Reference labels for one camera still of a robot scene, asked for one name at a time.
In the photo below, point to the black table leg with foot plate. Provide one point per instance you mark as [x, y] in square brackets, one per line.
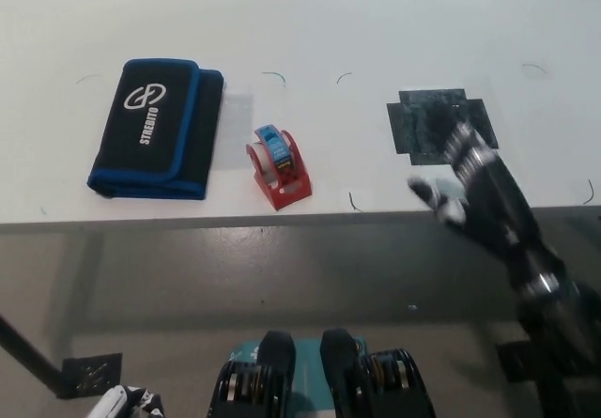
[514, 364]
[84, 373]

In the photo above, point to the red tape dispenser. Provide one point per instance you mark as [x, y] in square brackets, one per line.
[284, 174]

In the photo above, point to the small white floor scrap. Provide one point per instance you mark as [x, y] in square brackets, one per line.
[412, 307]

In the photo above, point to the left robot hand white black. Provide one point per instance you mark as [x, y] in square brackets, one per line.
[127, 404]

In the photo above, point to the black pouch with blue trim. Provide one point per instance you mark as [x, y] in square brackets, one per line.
[155, 129]

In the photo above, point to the black tape patch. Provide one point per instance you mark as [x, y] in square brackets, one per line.
[422, 122]

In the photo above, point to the black robot body block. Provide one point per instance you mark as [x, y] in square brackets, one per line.
[375, 380]
[256, 376]

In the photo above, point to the right robot hand black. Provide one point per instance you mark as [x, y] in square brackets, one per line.
[493, 211]

